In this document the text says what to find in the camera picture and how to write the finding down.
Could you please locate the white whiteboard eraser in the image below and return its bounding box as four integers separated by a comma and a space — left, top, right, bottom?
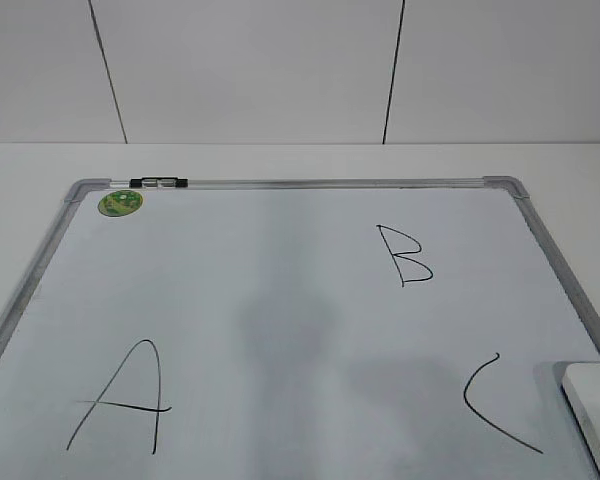
554, 362, 600, 475

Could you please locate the black and silver marker clip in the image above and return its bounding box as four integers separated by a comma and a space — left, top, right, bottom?
129, 177, 188, 189

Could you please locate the round green magnet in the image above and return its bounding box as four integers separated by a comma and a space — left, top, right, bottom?
98, 190, 143, 218

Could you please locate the white whiteboard with grey frame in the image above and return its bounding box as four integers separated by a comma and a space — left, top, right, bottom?
0, 177, 600, 479

